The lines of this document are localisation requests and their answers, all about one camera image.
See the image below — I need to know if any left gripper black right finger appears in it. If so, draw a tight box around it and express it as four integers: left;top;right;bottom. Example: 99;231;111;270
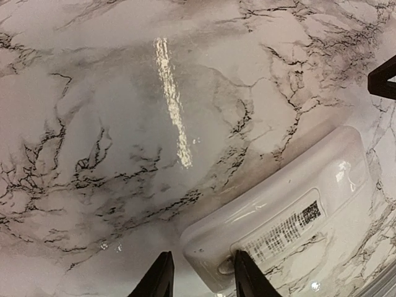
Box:
234;250;280;297

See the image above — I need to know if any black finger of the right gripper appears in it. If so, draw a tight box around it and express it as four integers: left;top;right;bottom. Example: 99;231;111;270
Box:
368;56;396;100

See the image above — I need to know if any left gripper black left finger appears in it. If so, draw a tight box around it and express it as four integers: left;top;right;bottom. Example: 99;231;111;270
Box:
128;251;174;297

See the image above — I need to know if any white remote control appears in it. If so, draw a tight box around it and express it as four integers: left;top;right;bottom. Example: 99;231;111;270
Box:
181;126;374;296

